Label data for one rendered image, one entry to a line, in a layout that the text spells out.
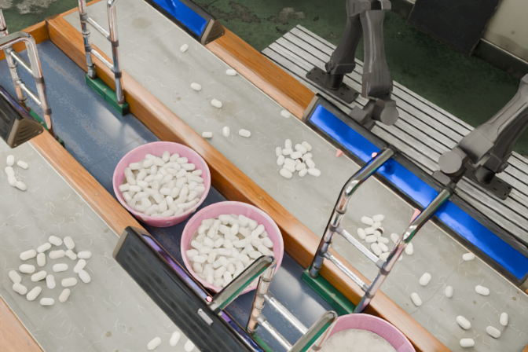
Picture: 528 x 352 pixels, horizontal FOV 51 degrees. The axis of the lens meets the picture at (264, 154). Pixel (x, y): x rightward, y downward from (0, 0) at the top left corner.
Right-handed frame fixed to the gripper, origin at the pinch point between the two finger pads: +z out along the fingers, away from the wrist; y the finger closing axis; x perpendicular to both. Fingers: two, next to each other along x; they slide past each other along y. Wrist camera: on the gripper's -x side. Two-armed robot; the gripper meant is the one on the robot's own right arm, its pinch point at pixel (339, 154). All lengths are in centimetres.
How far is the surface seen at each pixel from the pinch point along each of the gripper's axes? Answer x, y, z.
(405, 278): -9.9, 38.2, 15.2
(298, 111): 3.1, -20.3, -2.8
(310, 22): 142, -104, -52
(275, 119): -0.5, -23.4, 3.6
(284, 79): 6.5, -32.5, -8.7
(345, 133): -37.7, 8.8, -4.9
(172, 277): -75, 11, 35
